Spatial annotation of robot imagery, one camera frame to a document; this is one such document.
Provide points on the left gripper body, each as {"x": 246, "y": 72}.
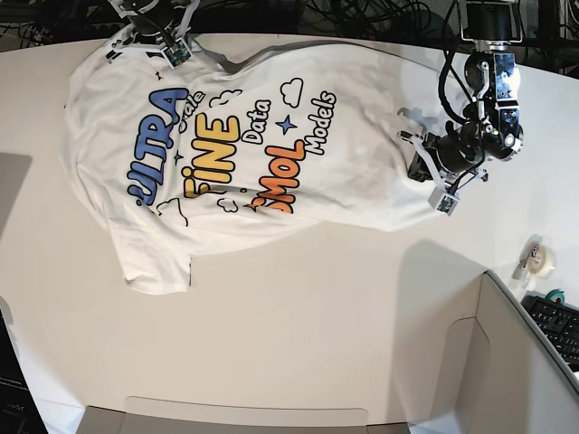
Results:
{"x": 453, "y": 160}

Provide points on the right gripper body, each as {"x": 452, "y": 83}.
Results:
{"x": 152, "y": 26}

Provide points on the white printed t-shirt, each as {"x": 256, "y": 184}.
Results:
{"x": 205, "y": 159}

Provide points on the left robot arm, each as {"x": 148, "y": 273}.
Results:
{"x": 488, "y": 127}

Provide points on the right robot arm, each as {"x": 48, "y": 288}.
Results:
{"x": 156, "y": 29}

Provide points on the clear tape dispenser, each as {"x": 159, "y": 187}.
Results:
{"x": 536, "y": 261}

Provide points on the green tape roll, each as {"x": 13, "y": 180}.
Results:
{"x": 556, "y": 296}

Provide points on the black computer keyboard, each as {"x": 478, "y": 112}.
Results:
{"x": 559, "y": 323}

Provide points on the beige cardboard box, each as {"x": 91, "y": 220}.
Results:
{"x": 498, "y": 374}

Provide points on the black monitor corner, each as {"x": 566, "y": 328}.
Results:
{"x": 19, "y": 413}

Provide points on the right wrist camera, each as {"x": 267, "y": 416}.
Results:
{"x": 178, "y": 53}

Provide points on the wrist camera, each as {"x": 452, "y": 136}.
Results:
{"x": 178, "y": 53}
{"x": 442, "y": 201}

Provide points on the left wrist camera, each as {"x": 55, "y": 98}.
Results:
{"x": 442, "y": 201}

